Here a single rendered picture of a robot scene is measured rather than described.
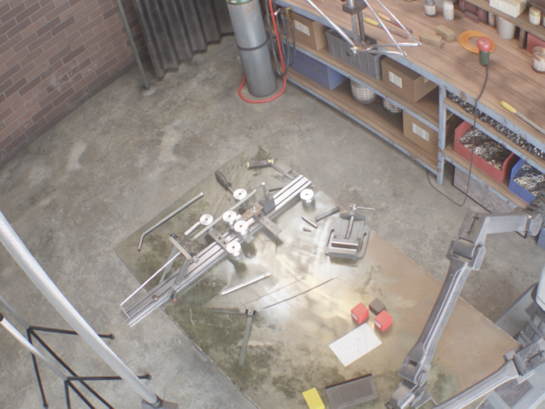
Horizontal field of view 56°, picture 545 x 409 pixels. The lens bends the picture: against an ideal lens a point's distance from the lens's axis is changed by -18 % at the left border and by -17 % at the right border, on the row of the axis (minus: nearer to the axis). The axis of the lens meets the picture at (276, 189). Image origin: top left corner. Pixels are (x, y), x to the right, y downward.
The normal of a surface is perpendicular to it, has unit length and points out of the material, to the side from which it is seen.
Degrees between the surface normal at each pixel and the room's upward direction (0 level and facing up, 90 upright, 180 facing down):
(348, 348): 0
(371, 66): 90
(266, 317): 0
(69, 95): 90
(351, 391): 0
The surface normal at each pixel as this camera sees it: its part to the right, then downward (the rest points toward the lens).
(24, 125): 0.65, 0.51
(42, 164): -0.16, -0.65
